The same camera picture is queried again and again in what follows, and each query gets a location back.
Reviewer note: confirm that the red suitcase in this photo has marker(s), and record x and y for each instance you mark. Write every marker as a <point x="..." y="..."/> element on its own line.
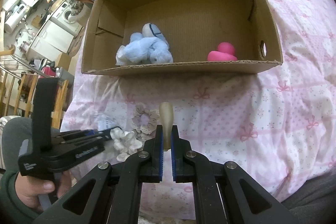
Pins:
<point x="49" y="71"/>

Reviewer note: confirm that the beige lace scrunchie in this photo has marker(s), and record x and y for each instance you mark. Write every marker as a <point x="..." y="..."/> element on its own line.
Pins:
<point x="144" y="122"/>

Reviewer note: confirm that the brown cardboard box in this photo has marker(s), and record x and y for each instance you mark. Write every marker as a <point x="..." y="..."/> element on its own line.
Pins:
<point x="193" y="28"/>

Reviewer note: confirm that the clear plastic wrapper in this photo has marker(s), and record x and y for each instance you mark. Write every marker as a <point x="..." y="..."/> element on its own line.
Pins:
<point x="104" y="122"/>

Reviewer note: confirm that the wooden chair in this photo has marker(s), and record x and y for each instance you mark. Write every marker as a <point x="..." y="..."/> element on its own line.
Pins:
<point x="17" y="95"/>

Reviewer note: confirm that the blue plush toy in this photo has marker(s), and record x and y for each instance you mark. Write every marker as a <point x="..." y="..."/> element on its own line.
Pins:
<point x="146" y="47"/>

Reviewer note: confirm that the white washing machine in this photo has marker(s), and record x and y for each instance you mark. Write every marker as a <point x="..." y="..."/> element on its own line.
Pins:
<point x="61" y="18"/>

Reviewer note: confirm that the pink patterned bed quilt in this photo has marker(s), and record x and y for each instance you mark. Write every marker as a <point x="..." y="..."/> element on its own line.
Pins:
<point x="279" y="125"/>

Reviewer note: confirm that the pink rubber duck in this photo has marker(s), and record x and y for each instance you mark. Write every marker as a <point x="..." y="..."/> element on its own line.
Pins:
<point x="225" y="52"/>

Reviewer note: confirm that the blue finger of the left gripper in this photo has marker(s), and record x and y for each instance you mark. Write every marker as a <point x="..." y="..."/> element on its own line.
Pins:
<point x="110" y="133"/>
<point x="88" y="132"/>

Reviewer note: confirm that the white water heater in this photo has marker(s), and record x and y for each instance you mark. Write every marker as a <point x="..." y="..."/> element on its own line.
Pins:
<point x="15" y="18"/>

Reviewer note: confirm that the person's left hand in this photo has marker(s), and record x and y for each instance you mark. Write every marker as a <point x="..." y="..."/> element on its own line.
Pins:
<point x="29" y="188"/>

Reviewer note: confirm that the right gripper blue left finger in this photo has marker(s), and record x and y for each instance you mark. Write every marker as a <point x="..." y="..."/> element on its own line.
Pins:
<point x="157" y="155"/>

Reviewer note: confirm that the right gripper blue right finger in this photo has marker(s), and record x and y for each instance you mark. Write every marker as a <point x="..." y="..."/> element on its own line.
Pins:
<point x="176" y="155"/>

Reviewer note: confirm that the white kitchen cabinet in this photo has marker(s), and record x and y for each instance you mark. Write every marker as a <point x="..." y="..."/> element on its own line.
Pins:
<point x="50" y="42"/>

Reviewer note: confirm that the white ruffled scrunchie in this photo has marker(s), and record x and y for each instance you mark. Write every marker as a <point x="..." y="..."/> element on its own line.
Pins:
<point x="127" y="145"/>

